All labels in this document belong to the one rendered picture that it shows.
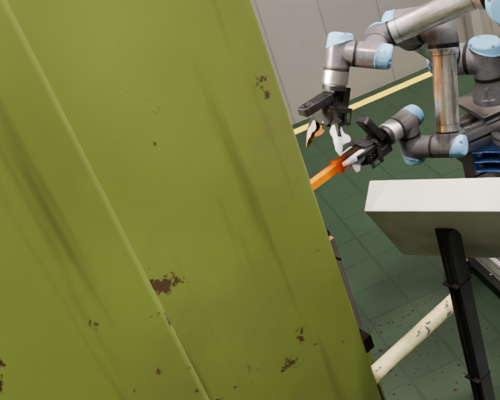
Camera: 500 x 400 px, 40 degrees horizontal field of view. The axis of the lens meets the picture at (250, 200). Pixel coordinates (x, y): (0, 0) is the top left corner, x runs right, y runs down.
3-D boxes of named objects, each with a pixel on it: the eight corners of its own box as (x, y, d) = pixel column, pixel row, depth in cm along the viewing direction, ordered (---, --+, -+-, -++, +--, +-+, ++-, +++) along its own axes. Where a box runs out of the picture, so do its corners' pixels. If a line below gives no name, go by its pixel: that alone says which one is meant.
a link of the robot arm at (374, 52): (395, 35, 202) (358, 32, 204) (392, 49, 193) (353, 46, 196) (392, 59, 207) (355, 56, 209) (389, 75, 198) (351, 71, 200)
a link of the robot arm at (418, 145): (432, 167, 227) (425, 139, 221) (400, 167, 233) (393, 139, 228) (440, 154, 232) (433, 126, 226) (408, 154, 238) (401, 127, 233)
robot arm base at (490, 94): (500, 83, 263) (497, 59, 258) (524, 94, 250) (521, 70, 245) (465, 98, 262) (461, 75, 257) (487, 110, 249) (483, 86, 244)
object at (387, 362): (460, 293, 208) (457, 279, 205) (475, 299, 204) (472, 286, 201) (360, 385, 190) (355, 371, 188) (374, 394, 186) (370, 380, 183)
